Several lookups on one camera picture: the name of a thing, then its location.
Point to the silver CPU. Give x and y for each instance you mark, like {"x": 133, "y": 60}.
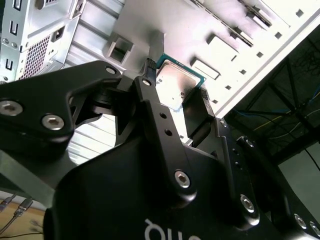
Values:
{"x": 175, "y": 85}

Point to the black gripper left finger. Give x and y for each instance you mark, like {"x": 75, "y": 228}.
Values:
{"x": 170, "y": 150}

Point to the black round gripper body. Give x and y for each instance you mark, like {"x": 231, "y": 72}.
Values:
{"x": 112, "y": 200}

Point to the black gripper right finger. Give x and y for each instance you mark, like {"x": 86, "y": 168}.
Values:
{"x": 237, "y": 185}

